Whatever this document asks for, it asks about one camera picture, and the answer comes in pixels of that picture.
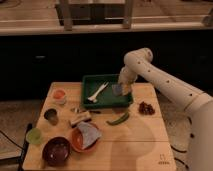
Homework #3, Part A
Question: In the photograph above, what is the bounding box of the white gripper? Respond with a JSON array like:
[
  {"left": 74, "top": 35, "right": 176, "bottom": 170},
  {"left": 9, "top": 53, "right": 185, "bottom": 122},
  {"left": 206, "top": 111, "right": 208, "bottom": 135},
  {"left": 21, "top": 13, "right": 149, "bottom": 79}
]
[{"left": 118, "top": 66, "right": 137, "bottom": 95}]

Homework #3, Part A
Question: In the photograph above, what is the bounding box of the blue sponge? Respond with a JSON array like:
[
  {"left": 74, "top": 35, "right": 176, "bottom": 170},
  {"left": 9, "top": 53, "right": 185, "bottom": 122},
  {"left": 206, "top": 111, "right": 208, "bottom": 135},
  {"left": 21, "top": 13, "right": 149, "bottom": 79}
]
[{"left": 112, "top": 84, "right": 123, "bottom": 96}]

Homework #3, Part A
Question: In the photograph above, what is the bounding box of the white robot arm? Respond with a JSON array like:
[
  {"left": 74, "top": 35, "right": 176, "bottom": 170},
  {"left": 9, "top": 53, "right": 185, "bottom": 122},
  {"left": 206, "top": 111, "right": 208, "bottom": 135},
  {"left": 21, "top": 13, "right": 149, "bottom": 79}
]
[{"left": 118, "top": 48, "right": 213, "bottom": 171}]

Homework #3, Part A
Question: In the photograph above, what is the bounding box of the green plastic tray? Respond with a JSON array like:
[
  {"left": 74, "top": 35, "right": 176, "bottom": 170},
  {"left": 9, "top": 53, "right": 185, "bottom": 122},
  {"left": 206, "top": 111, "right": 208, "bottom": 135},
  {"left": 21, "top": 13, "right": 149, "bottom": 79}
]
[{"left": 81, "top": 74, "right": 133, "bottom": 109}]

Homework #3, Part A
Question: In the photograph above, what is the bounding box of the grey blue cloth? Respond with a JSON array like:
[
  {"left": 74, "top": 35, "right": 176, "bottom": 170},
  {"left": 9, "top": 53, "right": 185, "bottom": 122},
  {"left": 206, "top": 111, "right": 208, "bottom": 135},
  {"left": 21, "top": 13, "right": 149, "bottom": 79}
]
[{"left": 77, "top": 122, "right": 102, "bottom": 149}]

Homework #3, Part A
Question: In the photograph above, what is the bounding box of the orange topped white cup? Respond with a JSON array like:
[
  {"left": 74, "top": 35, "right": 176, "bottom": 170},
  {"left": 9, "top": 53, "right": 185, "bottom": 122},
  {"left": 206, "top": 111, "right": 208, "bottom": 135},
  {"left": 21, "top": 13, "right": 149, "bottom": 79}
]
[{"left": 52, "top": 90, "right": 66, "bottom": 105}]

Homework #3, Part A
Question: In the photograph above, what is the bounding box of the orange bowl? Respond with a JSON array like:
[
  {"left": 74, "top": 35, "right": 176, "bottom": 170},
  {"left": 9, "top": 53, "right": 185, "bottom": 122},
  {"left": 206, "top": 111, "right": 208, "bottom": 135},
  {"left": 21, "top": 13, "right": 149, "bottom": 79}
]
[{"left": 70, "top": 127, "right": 101, "bottom": 153}]

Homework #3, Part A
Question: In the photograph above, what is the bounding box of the dark grey cup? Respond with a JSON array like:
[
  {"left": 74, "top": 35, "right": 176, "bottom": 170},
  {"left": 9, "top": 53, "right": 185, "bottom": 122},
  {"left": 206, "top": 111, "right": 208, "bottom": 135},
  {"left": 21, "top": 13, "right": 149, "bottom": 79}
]
[{"left": 44, "top": 108, "right": 59, "bottom": 126}]

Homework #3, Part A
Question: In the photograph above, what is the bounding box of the dark maroon bowl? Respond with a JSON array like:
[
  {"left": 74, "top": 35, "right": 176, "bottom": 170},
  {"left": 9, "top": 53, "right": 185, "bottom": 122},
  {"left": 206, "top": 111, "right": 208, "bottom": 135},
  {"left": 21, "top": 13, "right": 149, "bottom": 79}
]
[{"left": 42, "top": 137, "right": 70, "bottom": 167}]

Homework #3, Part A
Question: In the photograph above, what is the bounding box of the light green cup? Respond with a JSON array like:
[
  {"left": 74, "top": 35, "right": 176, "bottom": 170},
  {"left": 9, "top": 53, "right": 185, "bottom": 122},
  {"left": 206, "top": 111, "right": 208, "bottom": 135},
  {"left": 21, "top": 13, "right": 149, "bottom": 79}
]
[{"left": 26, "top": 128, "right": 42, "bottom": 145}]

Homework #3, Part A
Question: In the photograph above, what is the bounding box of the wooden chair frame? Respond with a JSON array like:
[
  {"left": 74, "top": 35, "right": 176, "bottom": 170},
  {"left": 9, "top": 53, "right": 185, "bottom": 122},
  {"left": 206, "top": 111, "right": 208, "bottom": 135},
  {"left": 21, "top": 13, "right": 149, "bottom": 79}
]
[{"left": 55, "top": 0, "right": 134, "bottom": 32}]

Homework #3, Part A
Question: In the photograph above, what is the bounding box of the black cable right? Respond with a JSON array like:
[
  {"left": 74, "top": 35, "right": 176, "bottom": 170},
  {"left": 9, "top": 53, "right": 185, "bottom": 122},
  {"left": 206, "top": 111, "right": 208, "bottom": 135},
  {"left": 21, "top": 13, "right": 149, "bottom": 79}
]
[{"left": 170, "top": 144, "right": 189, "bottom": 168}]

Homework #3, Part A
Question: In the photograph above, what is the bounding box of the black cable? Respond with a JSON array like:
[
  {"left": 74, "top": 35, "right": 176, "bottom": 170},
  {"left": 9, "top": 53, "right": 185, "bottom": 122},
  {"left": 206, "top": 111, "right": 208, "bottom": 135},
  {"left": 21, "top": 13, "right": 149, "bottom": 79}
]
[
  {"left": 0, "top": 130, "right": 24, "bottom": 151},
  {"left": 170, "top": 144, "right": 189, "bottom": 168}
]

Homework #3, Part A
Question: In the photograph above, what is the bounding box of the black cable left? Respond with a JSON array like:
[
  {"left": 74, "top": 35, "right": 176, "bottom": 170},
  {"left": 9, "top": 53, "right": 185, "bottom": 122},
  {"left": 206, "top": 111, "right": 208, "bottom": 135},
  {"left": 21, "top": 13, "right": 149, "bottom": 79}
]
[{"left": 0, "top": 130, "right": 24, "bottom": 151}]

